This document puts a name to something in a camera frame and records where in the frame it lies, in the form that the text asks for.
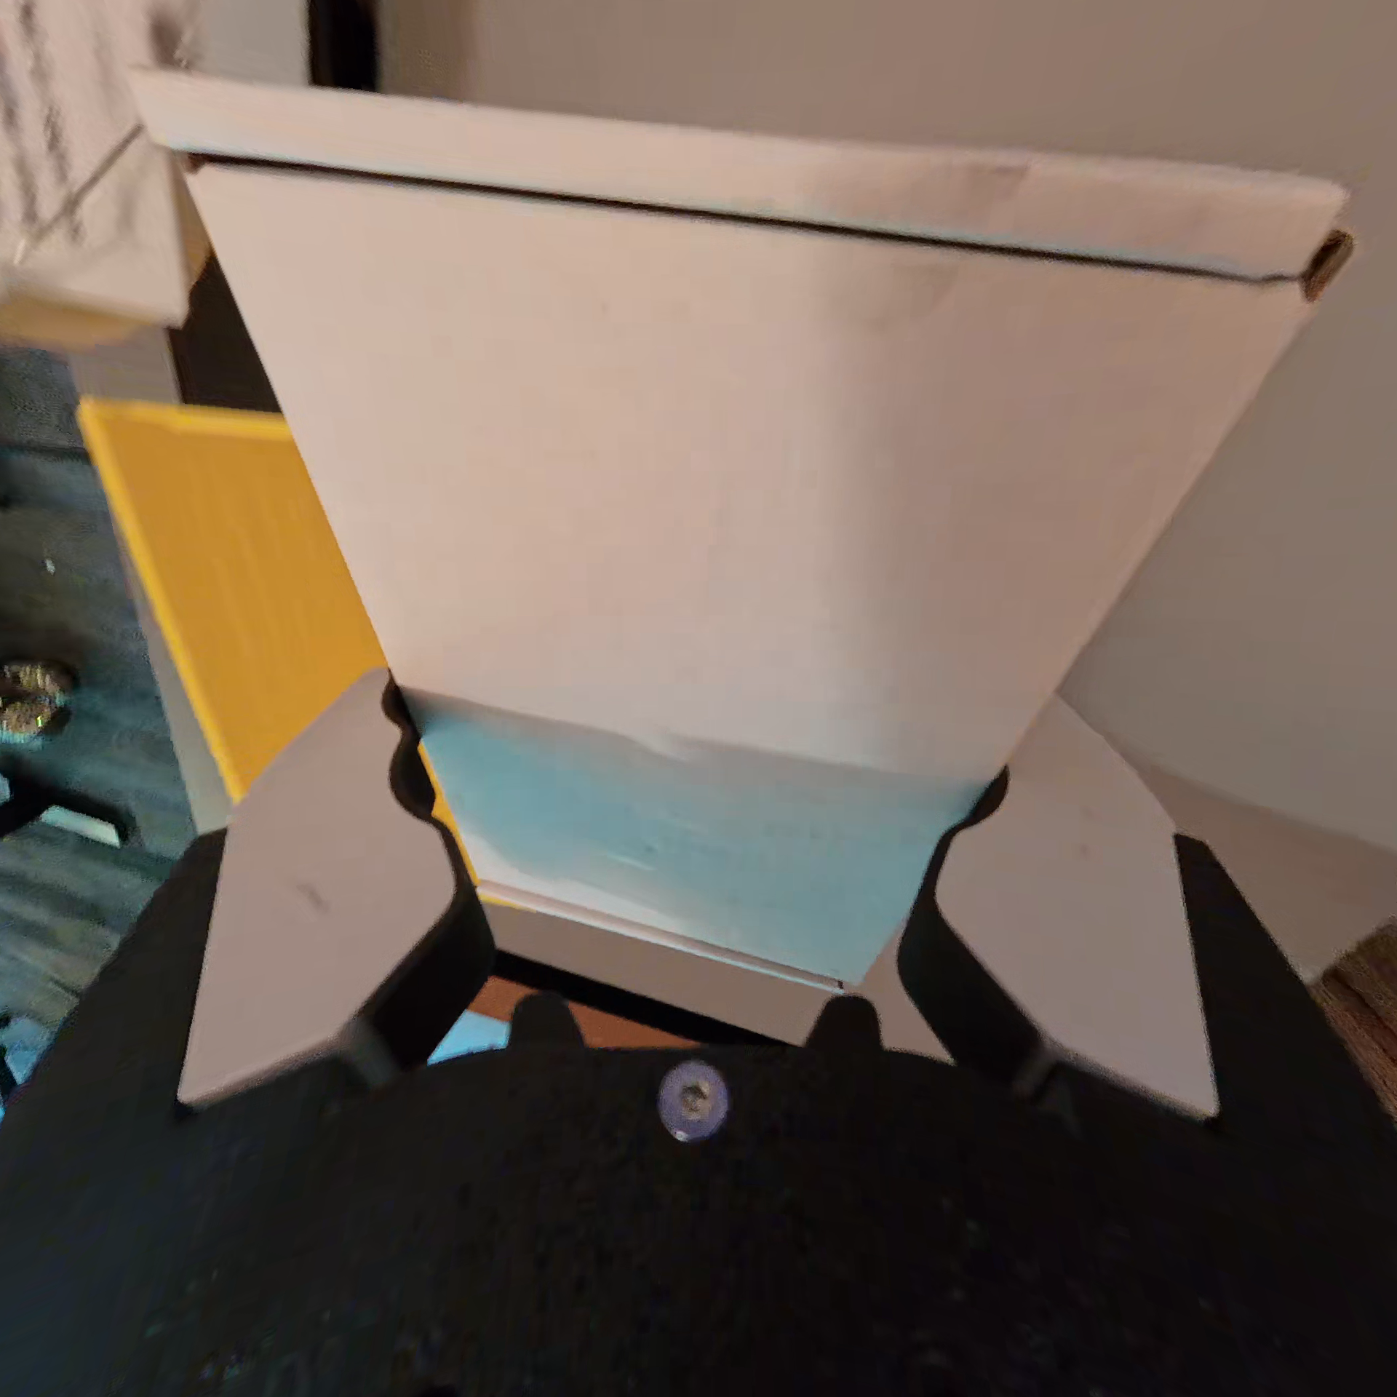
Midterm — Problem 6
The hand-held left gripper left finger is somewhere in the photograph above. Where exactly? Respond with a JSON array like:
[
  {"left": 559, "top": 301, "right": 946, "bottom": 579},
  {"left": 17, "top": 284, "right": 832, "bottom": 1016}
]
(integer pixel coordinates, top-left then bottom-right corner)
[{"left": 176, "top": 669, "right": 497, "bottom": 1109}]

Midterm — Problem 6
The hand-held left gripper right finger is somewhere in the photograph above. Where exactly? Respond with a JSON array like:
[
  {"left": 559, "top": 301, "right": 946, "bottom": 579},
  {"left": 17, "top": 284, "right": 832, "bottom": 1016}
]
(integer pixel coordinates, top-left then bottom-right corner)
[{"left": 896, "top": 698, "right": 1221, "bottom": 1119}]

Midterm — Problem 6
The yellow plastic bin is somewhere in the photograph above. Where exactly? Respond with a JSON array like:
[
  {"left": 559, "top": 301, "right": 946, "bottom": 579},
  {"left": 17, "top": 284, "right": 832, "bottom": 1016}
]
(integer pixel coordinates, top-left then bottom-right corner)
[{"left": 76, "top": 397, "right": 482, "bottom": 908}]

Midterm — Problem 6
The white cardboard box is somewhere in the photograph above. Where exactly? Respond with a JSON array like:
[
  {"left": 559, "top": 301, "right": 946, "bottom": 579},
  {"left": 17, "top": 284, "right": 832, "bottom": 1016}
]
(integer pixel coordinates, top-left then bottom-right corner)
[{"left": 131, "top": 68, "right": 1355, "bottom": 990}]

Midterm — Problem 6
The printed instruction sheet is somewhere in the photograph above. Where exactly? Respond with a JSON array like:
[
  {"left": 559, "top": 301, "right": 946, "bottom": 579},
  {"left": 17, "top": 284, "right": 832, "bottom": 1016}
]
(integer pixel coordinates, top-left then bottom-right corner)
[{"left": 0, "top": 0, "right": 210, "bottom": 329}]

